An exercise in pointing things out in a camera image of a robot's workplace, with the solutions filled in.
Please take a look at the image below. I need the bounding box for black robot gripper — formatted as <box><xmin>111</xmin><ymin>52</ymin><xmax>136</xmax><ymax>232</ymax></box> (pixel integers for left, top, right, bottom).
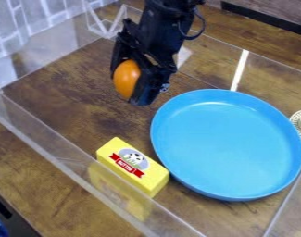
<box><xmin>111</xmin><ymin>0</ymin><xmax>199</xmax><ymax>106</ymax></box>

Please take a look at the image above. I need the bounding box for orange ball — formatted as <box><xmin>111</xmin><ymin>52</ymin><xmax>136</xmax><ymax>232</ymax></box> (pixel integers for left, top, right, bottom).
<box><xmin>113</xmin><ymin>59</ymin><xmax>143</xmax><ymax>99</ymax></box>

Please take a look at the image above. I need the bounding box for blue round tray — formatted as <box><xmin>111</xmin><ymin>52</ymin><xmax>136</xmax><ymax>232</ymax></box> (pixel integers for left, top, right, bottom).
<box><xmin>151</xmin><ymin>89</ymin><xmax>301</xmax><ymax>201</ymax></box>

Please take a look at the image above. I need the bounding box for yellow toy butter block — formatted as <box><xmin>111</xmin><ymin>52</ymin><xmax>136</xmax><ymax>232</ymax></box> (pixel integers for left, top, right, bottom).
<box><xmin>96</xmin><ymin>137</ymin><xmax>171</xmax><ymax>197</ymax></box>

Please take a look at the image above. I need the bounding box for clear acrylic triangular bracket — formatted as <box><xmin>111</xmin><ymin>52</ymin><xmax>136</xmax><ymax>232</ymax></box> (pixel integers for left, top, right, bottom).
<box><xmin>85</xmin><ymin>3</ymin><xmax>127</xmax><ymax>39</ymax></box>

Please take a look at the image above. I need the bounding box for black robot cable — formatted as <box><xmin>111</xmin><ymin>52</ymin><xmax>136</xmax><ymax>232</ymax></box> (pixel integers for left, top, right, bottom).
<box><xmin>176</xmin><ymin>6</ymin><xmax>208</xmax><ymax>41</ymax></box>

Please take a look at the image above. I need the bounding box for clear acrylic enclosure wall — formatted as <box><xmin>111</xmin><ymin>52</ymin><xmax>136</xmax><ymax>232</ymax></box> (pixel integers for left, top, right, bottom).
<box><xmin>0</xmin><ymin>0</ymin><xmax>301</xmax><ymax>237</ymax></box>

